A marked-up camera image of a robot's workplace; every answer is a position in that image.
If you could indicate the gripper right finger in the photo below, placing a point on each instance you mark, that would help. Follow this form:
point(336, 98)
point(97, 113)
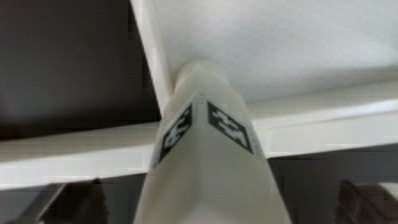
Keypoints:
point(366, 203)

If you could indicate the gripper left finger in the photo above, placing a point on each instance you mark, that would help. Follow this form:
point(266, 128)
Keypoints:
point(67, 204)

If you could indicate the white leg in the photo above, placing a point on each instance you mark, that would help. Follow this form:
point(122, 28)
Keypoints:
point(209, 185)

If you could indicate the white desk top tray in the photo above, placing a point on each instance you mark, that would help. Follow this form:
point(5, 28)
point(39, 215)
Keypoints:
point(90, 54)

